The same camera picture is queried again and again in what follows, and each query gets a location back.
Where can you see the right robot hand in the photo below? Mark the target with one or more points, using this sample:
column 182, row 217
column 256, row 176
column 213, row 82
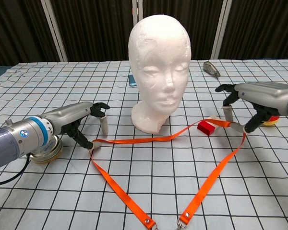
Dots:
column 264, row 94

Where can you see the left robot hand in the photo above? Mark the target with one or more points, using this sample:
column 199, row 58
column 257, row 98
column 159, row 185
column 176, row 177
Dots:
column 67, row 112

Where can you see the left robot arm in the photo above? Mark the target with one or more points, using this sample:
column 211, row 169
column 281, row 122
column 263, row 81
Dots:
column 4, row 143

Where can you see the white foam mannequin head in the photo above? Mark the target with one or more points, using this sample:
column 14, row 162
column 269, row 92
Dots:
column 158, row 60

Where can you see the red and yellow ball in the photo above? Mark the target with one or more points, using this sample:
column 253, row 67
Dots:
column 272, row 122

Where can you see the round metal tin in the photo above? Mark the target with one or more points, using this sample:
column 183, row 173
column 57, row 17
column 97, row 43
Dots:
column 50, row 153

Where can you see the grey metal tool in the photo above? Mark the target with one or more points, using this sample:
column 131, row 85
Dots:
column 210, row 68

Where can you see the black folding screen panel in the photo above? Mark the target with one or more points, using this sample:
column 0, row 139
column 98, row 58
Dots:
column 201, row 24
column 14, row 28
column 266, row 28
column 98, row 28

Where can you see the red and white block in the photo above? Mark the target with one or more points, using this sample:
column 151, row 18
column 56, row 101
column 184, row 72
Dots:
column 205, row 128

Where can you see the blue smartphone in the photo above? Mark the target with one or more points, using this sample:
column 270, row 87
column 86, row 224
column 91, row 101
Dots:
column 132, row 81

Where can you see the checked white tablecloth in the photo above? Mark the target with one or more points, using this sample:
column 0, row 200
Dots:
column 62, row 196

